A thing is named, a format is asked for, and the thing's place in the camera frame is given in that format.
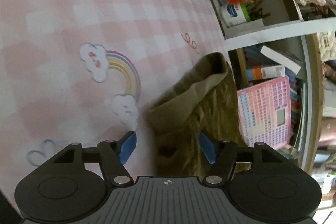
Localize olive brown garment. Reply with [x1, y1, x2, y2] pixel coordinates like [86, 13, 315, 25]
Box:
[146, 52, 246, 177]

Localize pink learning tablet toy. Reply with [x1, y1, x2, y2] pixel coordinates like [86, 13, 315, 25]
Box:
[237, 76, 291, 149]

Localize white orange box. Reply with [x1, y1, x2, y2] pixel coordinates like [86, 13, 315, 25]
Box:
[246, 65, 285, 81]

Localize white book leaning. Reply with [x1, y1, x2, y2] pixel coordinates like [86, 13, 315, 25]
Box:
[260, 46, 301, 75]

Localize pink checkered table mat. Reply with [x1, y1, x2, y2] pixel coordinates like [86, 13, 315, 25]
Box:
[1, 0, 228, 202]

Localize white shelf unit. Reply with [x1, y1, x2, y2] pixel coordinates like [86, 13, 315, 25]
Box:
[220, 0, 335, 174]

